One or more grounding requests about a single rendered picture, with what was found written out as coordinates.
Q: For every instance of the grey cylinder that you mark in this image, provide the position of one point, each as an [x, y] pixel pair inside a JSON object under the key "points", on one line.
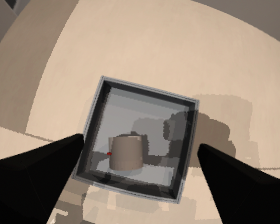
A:
{"points": [[125, 153]]}

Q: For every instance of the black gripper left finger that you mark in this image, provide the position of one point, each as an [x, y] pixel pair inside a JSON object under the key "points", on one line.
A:
{"points": [[31, 182]]}

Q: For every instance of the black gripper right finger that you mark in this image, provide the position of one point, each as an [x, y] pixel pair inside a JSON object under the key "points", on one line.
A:
{"points": [[242, 194]]}

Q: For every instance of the grey square tray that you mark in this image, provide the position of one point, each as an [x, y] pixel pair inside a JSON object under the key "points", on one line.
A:
{"points": [[166, 123]]}

